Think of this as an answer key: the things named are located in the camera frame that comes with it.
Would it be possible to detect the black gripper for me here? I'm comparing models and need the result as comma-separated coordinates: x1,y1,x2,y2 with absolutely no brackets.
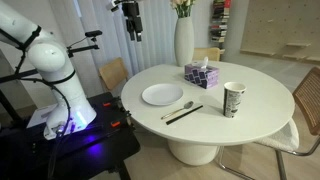
121,1,144,43

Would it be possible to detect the white paper cup black print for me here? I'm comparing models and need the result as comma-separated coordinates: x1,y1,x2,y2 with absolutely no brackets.
223,81,248,119

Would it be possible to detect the white sheer curtain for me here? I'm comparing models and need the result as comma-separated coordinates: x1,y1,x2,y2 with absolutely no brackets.
49,0,205,98

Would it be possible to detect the plain wooden chair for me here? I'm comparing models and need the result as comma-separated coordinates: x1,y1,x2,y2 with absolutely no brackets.
98,57,130,93

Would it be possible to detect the tall white ceramic vase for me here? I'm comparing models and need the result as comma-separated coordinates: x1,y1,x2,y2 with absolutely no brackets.
173,16,195,68

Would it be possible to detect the pale flower bouquet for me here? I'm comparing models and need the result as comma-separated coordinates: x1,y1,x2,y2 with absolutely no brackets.
169,0,196,19

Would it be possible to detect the white round plate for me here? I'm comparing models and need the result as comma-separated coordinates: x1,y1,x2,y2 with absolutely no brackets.
141,83,184,107

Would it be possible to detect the rattan chair with chrome legs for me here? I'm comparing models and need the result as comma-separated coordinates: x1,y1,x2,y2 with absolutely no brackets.
192,47,222,63

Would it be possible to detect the white tissue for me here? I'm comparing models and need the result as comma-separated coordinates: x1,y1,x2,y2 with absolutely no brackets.
199,56,210,70

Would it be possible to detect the purple patterned tissue box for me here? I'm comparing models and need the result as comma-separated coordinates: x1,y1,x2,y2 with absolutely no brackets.
184,62,220,90

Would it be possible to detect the stack of books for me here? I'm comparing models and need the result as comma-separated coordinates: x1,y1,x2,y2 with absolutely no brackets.
209,0,232,44

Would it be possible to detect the black chopstick pair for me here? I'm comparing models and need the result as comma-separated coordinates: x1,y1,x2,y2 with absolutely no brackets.
165,105,204,126

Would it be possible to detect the black robot cart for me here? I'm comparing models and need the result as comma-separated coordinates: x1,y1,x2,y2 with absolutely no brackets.
0,92,141,180

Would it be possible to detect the long wooden pegboard shelf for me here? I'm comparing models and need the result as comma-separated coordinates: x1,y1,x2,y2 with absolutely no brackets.
239,49,277,57

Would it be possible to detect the white paper sheet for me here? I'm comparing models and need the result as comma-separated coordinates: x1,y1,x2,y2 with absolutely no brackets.
26,103,58,130

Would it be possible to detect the wooden pegboard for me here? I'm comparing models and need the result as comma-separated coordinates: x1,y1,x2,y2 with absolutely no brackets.
239,0,320,63

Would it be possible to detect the short wooden pegboard shelf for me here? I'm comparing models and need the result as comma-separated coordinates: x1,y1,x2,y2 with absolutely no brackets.
285,41,312,48
282,54,306,61
304,55,320,63

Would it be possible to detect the black stereo camera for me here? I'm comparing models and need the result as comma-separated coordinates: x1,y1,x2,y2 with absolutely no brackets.
84,29,104,39

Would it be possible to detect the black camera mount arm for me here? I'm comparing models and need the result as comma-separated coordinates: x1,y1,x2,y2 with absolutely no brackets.
0,35,101,84

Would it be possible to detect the metal spoon gold handle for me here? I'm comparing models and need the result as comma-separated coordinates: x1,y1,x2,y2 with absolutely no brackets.
160,100,195,121

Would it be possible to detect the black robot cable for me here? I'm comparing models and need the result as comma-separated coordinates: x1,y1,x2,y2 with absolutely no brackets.
14,76,73,180

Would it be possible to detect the white table pedestal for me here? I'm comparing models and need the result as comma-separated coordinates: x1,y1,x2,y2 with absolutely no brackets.
166,138,220,167

